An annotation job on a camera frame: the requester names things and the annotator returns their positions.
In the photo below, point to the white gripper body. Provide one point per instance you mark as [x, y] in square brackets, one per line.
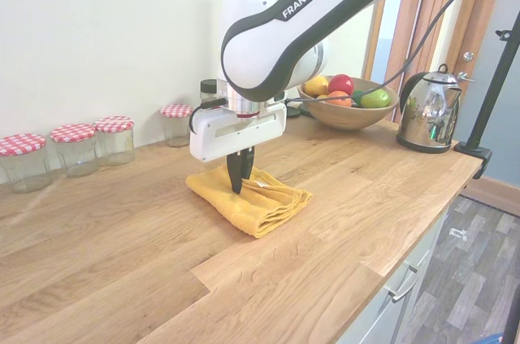
[211, 136]

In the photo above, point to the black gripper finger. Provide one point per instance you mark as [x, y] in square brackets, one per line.
[235, 173]
[249, 161]

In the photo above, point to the yellow towel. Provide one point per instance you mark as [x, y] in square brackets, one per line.
[260, 205]

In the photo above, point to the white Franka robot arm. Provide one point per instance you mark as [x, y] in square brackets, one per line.
[252, 14]

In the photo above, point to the glass jar red checked lid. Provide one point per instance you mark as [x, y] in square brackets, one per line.
[174, 111]
[75, 153]
[24, 165]
[115, 142]

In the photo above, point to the coffee jar black lid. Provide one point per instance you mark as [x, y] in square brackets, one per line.
[208, 85]

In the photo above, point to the black metal candle holder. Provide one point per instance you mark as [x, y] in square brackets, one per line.
[298, 111]

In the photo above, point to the yellow lemon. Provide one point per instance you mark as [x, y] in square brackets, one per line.
[316, 85]

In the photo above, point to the orange fruit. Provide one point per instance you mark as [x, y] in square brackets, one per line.
[338, 99]

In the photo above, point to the wooden fruit bowl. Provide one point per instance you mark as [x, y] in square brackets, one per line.
[349, 118]

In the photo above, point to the red apple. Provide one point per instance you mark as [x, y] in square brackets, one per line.
[341, 84]

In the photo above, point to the dark green fruit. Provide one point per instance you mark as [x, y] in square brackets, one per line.
[356, 98]

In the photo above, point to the green apple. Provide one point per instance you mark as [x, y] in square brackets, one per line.
[375, 98]

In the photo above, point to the stainless steel kettle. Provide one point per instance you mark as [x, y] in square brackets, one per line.
[426, 116]

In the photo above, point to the white kitchen cabinet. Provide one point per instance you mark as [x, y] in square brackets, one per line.
[382, 319]

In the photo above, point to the small white floor object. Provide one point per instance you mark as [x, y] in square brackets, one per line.
[458, 234]

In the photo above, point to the small metal wing latch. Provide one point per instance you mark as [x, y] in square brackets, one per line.
[466, 77]

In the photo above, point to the round silver door knob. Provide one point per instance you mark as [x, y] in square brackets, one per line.
[469, 56]

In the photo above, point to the blue object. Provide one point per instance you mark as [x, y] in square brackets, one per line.
[492, 338]

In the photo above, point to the black clamp camera stand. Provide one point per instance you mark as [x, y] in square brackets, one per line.
[475, 152]

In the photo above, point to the wooden door frame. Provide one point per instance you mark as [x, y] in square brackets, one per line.
[438, 2]

